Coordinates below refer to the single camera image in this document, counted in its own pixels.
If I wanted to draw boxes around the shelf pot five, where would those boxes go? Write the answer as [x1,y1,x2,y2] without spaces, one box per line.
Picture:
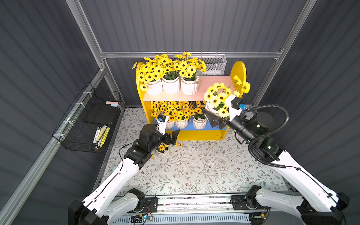
[156,143,169,155]

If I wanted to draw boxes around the shelf pot four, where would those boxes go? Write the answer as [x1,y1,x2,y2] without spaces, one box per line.
[204,76,251,118]

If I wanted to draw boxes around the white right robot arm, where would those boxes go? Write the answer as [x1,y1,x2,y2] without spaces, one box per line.
[204,104,350,225]

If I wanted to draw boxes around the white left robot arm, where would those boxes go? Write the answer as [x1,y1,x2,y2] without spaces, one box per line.
[67,124,180,225]

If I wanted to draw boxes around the fallen sunflower head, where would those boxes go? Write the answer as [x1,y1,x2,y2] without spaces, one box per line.
[175,142,183,148]

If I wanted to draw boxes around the yellow wooden shelf unit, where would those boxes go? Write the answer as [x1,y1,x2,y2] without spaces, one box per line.
[136,61,250,141]

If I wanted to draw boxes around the lower shelf pot two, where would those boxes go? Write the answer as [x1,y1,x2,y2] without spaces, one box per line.
[168,101,190,129]

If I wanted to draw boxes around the shelf pot two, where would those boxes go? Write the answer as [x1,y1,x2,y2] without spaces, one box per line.
[168,101,190,129]
[158,54,180,94]

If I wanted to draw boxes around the lower shelf pot one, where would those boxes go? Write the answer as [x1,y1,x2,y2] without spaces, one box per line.
[150,101,176,130]

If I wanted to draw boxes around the shelf pot one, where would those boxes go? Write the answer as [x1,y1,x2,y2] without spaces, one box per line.
[150,101,176,130]
[132,55,164,96]

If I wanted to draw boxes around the top shelf pot two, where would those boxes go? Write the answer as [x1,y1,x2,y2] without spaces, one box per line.
[158,54,180,94]

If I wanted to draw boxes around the pink sticky notes in basket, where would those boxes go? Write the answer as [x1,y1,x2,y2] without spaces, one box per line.
[106,101,119,107]

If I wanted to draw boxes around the top shelf pot one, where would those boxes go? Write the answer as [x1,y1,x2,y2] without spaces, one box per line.
[132,55,164,96]

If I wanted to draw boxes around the yellow marker in basket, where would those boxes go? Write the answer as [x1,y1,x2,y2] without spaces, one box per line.
[97,126,110,149]

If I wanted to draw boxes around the white marker in basket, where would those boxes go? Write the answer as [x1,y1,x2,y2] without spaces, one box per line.
[92,127,101,144]

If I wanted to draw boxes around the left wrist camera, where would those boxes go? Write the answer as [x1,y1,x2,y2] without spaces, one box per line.
[155,114,169,135]

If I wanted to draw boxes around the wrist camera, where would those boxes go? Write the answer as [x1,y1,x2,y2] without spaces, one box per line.
[225,94,247,121]
[155,114,169,135]

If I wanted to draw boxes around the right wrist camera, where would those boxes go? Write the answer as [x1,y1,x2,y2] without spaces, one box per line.
[225,94,247,121]

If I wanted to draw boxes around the white wire wall basket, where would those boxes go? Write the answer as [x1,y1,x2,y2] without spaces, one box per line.
[198,54,227,76]

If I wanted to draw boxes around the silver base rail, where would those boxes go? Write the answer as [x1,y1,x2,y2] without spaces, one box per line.
[84,192,307,217]

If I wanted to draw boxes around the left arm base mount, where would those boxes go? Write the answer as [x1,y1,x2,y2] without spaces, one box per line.
[131,196,158,213]

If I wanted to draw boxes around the black wire wall basket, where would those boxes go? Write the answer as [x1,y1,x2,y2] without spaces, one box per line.
[52,83,122,153]

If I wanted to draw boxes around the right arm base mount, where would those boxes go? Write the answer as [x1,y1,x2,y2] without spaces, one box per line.
[230,195,270,211]

